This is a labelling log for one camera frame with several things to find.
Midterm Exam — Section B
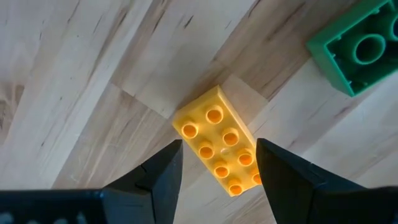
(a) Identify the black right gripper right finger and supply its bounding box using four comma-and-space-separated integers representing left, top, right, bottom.
256, 138, 368, 224

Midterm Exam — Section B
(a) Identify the yellow toy brick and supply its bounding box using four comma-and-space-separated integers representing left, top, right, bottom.
171, 84, 264, 197

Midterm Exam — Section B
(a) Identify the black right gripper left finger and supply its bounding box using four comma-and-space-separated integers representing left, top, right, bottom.
102, 139, 183, 224

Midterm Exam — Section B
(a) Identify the green toy brick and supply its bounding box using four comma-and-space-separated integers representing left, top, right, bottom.
305, 0, 398, 98

